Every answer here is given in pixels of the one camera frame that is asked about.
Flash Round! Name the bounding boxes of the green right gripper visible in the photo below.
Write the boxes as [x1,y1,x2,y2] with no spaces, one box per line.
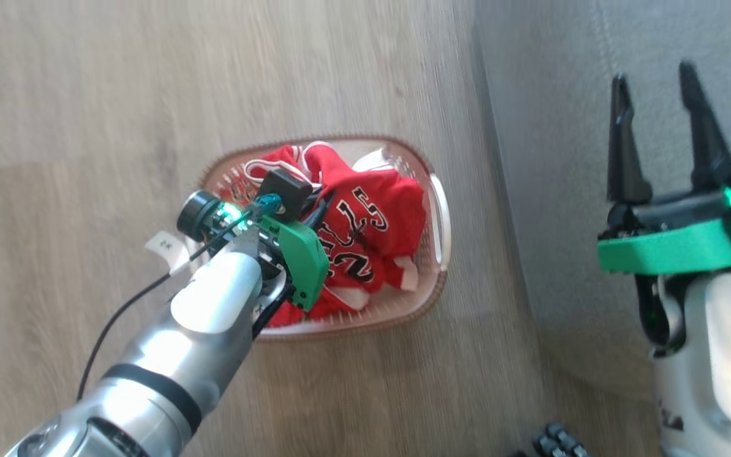
[597,60,731,277]

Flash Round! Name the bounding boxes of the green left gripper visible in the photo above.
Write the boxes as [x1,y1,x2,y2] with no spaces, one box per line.
[177,189,336,312]

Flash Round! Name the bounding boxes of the red basketball jersey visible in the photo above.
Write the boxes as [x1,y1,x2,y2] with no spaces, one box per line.
[243,143,428,328]

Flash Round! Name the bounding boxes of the grey sofa seat cushion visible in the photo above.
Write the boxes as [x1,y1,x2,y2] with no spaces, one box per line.
[473,0,731,401]

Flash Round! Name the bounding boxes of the cream woven-rim laundry basket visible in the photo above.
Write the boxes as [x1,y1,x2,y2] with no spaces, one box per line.
[197,133,452,343]

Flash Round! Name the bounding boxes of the white paper cable tag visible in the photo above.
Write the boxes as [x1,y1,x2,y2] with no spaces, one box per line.
[145,230,190,275]

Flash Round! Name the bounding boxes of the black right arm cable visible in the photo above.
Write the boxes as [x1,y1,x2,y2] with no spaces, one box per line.
[634,273,680,356]

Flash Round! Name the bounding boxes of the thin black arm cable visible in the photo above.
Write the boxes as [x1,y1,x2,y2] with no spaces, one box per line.
[77,219,258,402]

